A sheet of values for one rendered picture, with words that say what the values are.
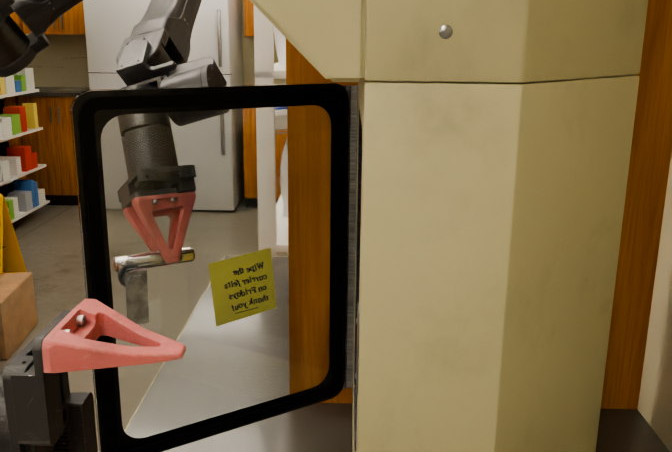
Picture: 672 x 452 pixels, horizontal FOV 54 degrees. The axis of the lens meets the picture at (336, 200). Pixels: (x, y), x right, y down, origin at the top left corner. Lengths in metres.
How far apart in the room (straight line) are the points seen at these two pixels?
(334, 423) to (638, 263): 0.46
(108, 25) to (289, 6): 5.22
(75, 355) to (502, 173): 0.31
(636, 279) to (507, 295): 0.47
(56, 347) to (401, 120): 0.27
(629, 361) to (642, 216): 0.21
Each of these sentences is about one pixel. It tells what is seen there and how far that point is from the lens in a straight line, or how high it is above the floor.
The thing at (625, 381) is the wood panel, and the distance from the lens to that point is 1.03.
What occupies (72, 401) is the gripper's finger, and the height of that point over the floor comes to 1.20.
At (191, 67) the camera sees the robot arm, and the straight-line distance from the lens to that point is 0.80.
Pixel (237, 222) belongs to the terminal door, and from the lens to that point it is 0.74.
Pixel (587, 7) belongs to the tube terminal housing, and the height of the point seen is 1.46.
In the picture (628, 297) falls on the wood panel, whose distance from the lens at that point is 0.98.
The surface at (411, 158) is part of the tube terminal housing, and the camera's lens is 0.48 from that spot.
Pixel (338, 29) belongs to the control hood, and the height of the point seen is 1.45.
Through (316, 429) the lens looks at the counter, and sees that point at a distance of 0.92.
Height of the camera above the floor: 1.44
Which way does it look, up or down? 14 degrees down
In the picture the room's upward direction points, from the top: 1 degrees clockwise
